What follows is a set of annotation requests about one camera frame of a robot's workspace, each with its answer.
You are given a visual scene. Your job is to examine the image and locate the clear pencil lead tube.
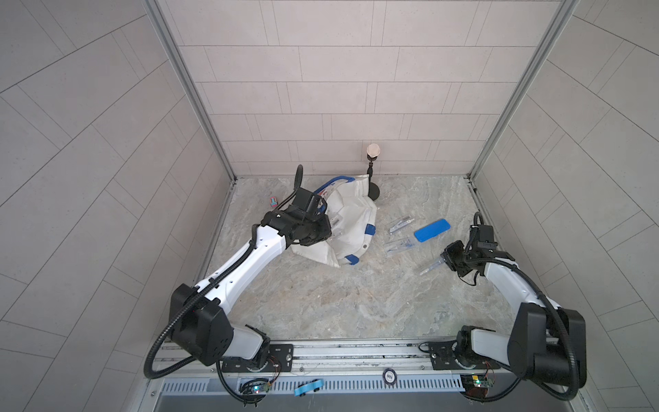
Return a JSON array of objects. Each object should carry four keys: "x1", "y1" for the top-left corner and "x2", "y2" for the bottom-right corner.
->
[{"x1": 419, "y1": 257, "x2": 446, "y2": 276}]

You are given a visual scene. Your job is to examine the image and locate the white canvas bag blue handles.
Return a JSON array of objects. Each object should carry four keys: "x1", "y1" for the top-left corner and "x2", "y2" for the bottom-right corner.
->
[{"x1": 291, "y1": 174, "x2": 377, "y2": 268}]

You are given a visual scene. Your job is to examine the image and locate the blue compass case lid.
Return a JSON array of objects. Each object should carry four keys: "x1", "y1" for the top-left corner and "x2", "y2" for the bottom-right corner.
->
[{"x1": 414, "y1": 219, "x2": 451, "y2": 243}]

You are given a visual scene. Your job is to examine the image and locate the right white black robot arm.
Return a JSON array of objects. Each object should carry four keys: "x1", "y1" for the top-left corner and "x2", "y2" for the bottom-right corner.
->
[{"x1": 441, "y1": 221, "x2": 587, "y2": 399}]

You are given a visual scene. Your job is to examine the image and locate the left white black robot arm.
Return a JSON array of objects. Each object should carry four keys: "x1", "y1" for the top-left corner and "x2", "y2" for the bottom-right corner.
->
[{"x1": 166, "y1": 188, "x2": 331, "y2": 368}]

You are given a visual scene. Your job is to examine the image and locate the black stand with round head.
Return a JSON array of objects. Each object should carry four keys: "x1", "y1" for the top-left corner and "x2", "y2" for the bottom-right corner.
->
[{"x1": 367, "y1": 144, "x2": 381, "y2": 202}]

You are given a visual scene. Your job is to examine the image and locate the right green circuit board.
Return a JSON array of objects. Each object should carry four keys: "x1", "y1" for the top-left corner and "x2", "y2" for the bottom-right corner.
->
[{"x1": 460, "y1": 374, "x2": 494, "y2": 399}]

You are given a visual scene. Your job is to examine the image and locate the green circuit board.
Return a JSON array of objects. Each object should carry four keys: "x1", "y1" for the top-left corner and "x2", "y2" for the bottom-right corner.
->
[
  {"x1": 240, "y1": 378, "x2": 272, "y2": 397},
  {"x1": 460, "y1": 374, "x2": 494, "y2": 399}
]

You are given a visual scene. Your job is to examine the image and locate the round black white sticker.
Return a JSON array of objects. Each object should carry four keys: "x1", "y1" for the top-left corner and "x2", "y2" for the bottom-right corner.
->
[{"x1": 382, "y1": 368, "x2": 397, "y2": 386}]

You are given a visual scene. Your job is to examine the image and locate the blue tape strip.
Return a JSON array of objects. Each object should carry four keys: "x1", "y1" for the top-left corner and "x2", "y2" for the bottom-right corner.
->
[{"x1": 293, "y1": 379, "x2": 324, "y2": 397}]

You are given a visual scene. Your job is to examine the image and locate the left green circuit board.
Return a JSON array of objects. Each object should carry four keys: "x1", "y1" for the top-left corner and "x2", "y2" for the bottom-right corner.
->
[{"x1": 240, "y1": 378, "x2": 272, "y2": 397}]

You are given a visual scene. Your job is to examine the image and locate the right black corrugated cable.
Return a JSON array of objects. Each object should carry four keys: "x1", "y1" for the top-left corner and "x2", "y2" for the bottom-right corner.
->
[{"x1": 473, "y1": 210, "x2": 580, "y2": 402}]

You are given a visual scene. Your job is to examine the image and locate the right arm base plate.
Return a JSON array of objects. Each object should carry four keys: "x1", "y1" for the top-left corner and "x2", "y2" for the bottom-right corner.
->
[{"x1": 425, "y1": 341, "x2": 501, "y2": 371}]

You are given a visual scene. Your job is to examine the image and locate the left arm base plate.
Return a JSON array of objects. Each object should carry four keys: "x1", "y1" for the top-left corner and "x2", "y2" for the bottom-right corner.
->
[{"x1": 220, "y1": 343, "x2": 294, "y2": 374}]

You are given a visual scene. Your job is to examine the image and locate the aluminium rail frame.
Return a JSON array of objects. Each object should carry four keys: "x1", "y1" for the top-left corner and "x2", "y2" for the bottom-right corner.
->
[{"x1": 143, "y1": 336, "x2": 578, "y2": 398}]

